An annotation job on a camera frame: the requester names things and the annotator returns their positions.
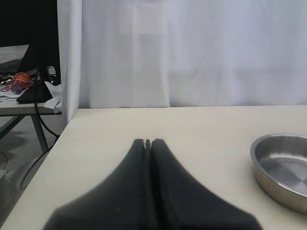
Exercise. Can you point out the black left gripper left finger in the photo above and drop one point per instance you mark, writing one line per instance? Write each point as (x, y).
(123, 201)

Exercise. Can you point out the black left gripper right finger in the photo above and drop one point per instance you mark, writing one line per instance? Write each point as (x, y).
(183, 203)

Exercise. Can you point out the stainless steel round bowl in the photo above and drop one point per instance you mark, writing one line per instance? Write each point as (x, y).
(280, 168)

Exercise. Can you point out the white crumpled paper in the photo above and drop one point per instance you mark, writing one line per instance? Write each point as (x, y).
(55, 103)

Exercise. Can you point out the grey side table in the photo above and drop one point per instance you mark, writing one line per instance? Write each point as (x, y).
(18, 112)

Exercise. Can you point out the white curtain backdrop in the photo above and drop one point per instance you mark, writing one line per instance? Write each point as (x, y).
(177, 53)

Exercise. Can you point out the orange ball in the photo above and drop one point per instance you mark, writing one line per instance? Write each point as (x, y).
(22, 77)

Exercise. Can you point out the black monitor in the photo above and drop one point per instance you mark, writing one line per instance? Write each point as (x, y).
(33, 23)

